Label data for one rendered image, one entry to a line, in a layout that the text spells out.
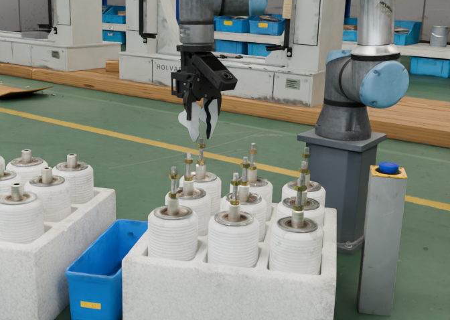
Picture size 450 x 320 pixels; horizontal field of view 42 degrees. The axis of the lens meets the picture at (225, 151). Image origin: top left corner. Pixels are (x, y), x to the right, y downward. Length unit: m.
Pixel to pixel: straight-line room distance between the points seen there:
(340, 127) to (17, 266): 0.86
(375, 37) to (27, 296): 0.94
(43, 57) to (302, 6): 2.15
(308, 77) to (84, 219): 2.10
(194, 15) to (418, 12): 8.48
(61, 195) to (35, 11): 7.60
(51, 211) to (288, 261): 0.53
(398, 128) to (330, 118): 1.44
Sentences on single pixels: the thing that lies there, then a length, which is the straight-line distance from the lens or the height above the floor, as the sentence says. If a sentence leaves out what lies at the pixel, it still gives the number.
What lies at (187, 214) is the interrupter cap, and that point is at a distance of 1.13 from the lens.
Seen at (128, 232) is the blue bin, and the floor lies 0.09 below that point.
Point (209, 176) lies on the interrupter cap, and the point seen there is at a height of 0.25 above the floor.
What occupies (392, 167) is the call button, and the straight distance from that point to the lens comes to 1.26.
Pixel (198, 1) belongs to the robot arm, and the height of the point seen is 0.64.
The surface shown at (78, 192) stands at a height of 0.20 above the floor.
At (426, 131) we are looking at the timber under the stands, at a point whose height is 0.06.
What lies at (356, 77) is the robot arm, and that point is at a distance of 1.46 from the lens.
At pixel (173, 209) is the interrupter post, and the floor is 0.26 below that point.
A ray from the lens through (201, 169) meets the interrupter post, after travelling 1.34.
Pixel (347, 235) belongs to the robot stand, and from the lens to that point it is 1.64.
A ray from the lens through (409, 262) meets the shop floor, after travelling 1.64.
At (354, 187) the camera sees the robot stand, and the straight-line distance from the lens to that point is 1.60.
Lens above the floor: 0.66
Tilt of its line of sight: 15 degrees down
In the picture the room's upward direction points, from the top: 2 degrees clockwise
